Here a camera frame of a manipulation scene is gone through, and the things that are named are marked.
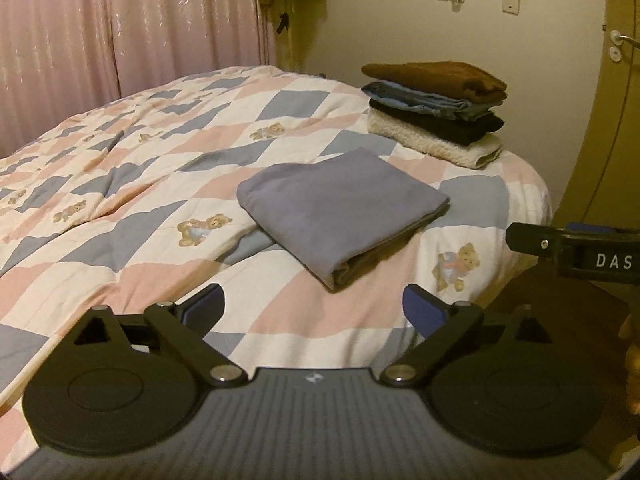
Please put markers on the diamond checked bear print quilt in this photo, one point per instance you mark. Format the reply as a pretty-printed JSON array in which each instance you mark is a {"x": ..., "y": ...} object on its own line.
[{"x": 125, "y": 200}]

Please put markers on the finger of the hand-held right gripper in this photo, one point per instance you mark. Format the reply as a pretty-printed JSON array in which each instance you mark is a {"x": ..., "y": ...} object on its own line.
[{"x": 532, "y": 241}]

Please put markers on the white wall switch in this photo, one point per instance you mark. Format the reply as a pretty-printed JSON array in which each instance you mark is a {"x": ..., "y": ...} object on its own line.
[{"x": 511, "y": 4}]

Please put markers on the folded brown sweater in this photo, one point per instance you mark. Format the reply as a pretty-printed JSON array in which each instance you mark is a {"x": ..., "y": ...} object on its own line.
[{"x": 435, "y": 77}]

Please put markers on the folded cream fleece garment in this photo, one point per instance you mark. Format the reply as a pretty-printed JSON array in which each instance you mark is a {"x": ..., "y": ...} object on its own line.
[{"x": 430, "y": 142}]

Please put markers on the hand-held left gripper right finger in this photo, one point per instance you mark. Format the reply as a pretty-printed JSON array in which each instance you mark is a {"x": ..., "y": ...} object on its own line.
[{"x": 425, "y": 310}]

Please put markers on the folded blue jeans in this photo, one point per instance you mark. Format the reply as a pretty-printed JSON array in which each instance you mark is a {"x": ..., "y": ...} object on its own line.
[{"x": 425, "y": 100}]

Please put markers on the pink curtain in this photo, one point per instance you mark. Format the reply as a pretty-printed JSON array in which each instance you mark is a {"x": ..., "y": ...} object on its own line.
[{"x": 100, "y": 35}]

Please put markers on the folded black garment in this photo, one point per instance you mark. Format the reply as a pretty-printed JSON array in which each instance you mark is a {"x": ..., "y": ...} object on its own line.
[{"x": 450, "y": 125}]

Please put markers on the person's right hand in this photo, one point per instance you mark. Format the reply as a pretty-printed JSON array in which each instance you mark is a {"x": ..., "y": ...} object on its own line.
[{"x": 631, "y": 355}]

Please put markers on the grey garment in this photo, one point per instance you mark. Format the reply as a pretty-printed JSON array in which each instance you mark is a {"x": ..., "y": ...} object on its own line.
[{"x": 330, "y": 210}]

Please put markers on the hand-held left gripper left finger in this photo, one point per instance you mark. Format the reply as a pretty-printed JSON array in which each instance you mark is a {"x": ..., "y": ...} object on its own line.
[{"x": 202, "y": 305}]

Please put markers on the round door lock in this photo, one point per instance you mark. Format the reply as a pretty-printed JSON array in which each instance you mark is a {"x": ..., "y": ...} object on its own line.
[{"x": 614, "y": 53}]

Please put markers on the yellow door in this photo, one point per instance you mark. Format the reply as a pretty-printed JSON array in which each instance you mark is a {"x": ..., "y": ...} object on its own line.
[{"x": 615, "y": 135}]

